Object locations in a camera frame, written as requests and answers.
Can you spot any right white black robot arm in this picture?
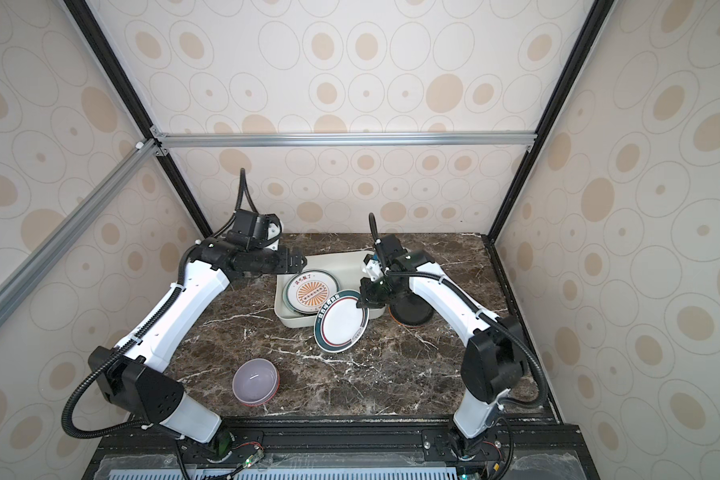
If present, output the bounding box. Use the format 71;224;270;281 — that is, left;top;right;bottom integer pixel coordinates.
357;214;549;459

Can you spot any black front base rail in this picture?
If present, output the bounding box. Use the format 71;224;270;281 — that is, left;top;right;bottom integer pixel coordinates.
83;418;599;479

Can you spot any left slanted aluminium frame bar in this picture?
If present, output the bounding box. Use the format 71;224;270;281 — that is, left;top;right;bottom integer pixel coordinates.
0;139;158;328

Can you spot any white plate orange sunburst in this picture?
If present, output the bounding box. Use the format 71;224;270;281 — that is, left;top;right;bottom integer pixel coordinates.
282;270;340;315

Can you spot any purple bowl red rim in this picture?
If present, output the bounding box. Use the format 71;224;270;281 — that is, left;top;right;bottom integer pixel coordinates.
232;358;280;407

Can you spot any white plate dark green rim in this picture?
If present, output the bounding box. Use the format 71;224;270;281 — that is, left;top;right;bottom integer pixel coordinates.
313;289;370;353

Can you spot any black plate orange rim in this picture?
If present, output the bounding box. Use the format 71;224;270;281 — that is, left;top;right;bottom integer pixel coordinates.
389;293;435;328

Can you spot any horizontal aluminium frame bar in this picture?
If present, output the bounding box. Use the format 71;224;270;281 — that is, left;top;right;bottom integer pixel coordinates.
156;131;537;148

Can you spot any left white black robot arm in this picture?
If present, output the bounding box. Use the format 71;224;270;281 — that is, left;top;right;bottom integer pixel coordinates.
61;171;307;449

